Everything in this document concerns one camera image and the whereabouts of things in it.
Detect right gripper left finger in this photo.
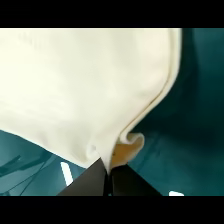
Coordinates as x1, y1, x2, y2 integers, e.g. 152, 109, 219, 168
57, 157, 110, 197

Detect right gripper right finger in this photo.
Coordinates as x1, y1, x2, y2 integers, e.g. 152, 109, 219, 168
109, 162, 164, 197

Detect cream white garment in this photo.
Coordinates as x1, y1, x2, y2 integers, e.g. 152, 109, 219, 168
0, 27, 183, 175

